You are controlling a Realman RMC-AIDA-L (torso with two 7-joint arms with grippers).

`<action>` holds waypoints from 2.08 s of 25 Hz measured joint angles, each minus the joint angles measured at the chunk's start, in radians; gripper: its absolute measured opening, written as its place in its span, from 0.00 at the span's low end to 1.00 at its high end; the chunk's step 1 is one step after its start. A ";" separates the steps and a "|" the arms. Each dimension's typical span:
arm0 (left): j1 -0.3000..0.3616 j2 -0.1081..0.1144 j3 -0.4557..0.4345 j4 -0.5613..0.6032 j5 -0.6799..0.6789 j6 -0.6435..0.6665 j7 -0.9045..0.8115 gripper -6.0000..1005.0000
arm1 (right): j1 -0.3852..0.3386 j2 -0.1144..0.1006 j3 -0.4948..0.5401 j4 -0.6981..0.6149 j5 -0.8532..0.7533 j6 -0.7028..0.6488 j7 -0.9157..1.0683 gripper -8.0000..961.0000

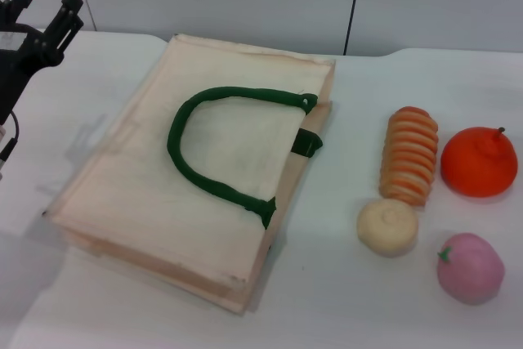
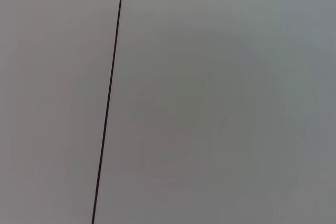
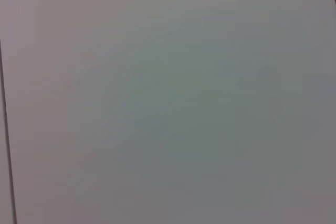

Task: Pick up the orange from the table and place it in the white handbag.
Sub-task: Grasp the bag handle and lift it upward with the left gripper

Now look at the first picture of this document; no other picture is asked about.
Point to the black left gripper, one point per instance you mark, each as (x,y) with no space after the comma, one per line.
(16,63)

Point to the orange toy fruit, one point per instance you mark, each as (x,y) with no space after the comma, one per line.
(474,165)

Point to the ridged orange striped bread loaf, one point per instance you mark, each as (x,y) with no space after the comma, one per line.
(410,157)

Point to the round cream bun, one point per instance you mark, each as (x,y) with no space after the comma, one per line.
(386,226)

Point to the pink toy peach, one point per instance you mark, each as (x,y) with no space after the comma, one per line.
(470,269)

